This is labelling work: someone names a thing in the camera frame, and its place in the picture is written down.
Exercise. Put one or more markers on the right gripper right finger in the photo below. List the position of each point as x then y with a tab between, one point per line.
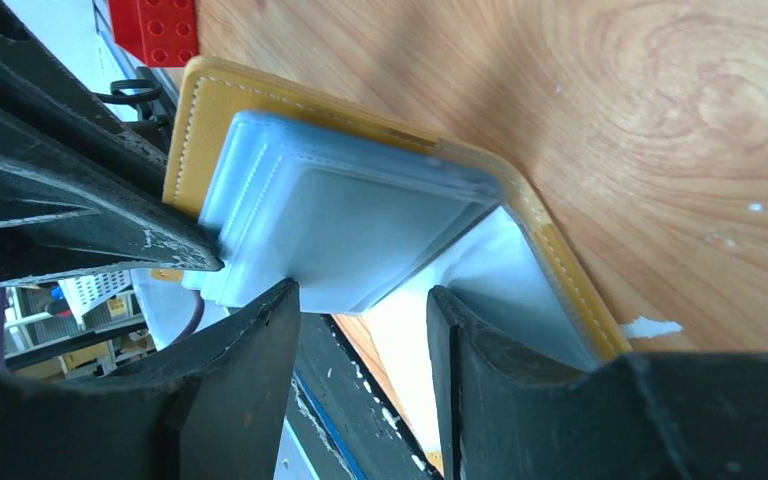
508	412

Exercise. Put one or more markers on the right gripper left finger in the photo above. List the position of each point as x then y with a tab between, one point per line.
211	406

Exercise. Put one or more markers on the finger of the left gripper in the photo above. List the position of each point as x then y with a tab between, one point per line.
39	90
62	217

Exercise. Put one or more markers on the yellow leather card holder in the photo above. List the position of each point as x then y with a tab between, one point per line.
363	210

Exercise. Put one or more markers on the red white small block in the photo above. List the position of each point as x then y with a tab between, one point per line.
159	33

